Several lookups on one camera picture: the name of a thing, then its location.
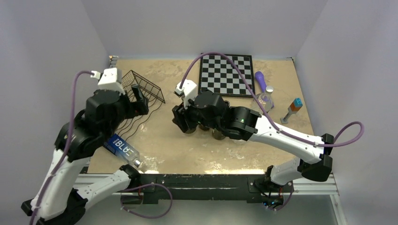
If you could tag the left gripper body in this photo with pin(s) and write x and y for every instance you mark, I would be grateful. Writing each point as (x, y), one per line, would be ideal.
(135, 108)

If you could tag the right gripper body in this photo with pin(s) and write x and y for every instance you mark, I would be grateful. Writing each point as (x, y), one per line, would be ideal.
(188, 114)

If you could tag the black wire wine rack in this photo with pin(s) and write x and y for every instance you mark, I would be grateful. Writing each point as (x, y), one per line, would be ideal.
(151, 91)

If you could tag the blue square bottle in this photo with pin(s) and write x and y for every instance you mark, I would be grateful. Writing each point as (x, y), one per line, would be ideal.
(120, 148)

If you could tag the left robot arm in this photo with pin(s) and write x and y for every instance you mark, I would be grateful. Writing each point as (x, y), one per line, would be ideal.
(58, 202)

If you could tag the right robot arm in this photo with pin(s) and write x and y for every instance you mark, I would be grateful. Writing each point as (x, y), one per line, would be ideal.
(312, 161)

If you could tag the clear empty wine bottle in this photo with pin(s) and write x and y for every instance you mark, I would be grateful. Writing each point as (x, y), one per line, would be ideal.
(190, 131)

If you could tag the green bottle grey neck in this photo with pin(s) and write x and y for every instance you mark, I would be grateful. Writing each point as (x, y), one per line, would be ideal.
(204, 128)

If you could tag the clear bottle far silver cap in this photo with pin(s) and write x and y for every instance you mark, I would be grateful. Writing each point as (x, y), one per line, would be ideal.
(265, 98)

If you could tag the black white chessboard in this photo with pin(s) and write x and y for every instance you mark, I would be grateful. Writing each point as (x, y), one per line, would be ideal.
(217, 75)

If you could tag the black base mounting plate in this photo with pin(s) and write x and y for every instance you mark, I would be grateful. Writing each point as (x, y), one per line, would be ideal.
(250, 188)

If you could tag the purple flashlight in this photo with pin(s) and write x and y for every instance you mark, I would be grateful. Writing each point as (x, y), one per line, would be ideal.
(259, 76)

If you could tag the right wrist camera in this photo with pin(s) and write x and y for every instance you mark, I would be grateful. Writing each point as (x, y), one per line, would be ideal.
(187, 91)

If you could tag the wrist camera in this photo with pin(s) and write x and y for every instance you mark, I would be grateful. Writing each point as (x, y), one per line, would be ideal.
(111, 79)
(187, 91)

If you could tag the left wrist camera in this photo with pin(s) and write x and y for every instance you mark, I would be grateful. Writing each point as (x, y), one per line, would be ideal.
(111, 79)

